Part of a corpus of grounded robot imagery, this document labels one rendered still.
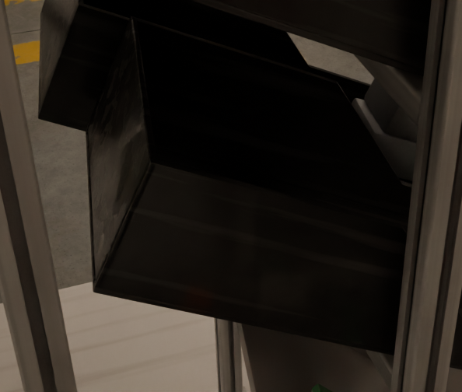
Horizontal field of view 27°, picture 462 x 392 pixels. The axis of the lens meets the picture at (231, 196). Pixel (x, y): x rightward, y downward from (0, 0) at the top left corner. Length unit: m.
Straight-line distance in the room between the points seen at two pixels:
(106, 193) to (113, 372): 0.57
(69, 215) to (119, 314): 1.56
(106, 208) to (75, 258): 2.03
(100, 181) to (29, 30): 3.07
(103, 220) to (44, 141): 2.47
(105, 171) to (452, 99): 0.18
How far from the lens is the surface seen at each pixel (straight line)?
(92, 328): 1.06
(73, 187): 2.71
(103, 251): 0.44
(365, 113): 0.66
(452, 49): 0.36
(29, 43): 3.45
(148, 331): 1.05
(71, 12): 0.54
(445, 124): 0.37
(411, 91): 0.40
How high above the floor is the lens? 1.60
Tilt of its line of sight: 38 degrees down
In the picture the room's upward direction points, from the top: 2 degrees counter-clockwise
